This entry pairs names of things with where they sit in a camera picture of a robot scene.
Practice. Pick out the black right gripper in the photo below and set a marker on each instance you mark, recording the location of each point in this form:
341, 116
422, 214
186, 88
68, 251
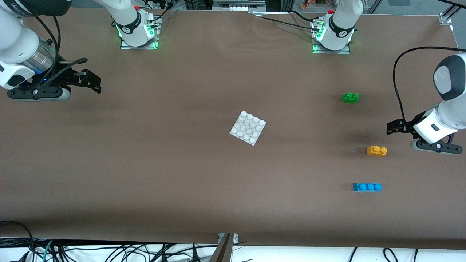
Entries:
68, 76

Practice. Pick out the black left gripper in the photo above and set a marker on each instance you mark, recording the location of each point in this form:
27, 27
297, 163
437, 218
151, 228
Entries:
408, 126

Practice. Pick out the yellow two-stud block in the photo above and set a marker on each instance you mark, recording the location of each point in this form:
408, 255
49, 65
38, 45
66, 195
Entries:
375, 151

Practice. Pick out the white studded base plate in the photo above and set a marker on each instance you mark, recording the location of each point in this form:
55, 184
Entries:
247, 127

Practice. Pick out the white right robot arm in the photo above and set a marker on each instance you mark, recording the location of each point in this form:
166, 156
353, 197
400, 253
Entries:
14, 36

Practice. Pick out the green two-stud block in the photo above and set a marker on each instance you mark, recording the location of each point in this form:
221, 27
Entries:
349, 98

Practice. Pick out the blue three-stud block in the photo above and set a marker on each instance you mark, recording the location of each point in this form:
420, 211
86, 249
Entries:
366, 187

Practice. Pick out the aluminium corner profile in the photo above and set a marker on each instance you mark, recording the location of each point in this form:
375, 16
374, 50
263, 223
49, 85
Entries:
445, 19

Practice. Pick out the brown table cover sheet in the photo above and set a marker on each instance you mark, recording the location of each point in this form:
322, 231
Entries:
182, 182

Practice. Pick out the white power strip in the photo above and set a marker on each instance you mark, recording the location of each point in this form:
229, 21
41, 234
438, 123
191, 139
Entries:
236, 8

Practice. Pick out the dark slanted beam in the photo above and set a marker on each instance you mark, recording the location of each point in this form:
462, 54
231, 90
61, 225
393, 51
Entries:
222, 253

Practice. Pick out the metal table edge bracket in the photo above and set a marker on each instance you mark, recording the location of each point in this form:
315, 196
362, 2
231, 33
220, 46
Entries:
235, 238

